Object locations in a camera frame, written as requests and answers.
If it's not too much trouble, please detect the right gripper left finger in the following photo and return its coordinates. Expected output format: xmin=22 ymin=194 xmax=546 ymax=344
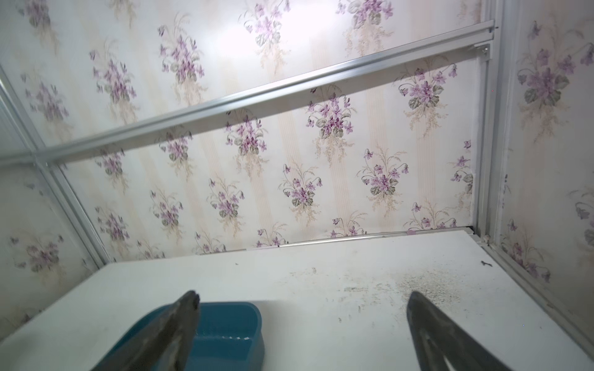
xmin=94 ymin=291 xmax=200 ymax=370

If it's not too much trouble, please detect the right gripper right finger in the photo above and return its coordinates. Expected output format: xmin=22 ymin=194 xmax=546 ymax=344
xmin=406 ymin=291 xmax=509 ymax=370

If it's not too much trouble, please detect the teal plastic storage box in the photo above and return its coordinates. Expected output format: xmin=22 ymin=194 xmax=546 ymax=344
xmin=104 ymin=301 xmax=265 ymax=371

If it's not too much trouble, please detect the aluminium frame horizontal rail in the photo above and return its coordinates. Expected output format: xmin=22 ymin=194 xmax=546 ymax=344
xmin=1 ymin=20 xmax=496 ymax=167

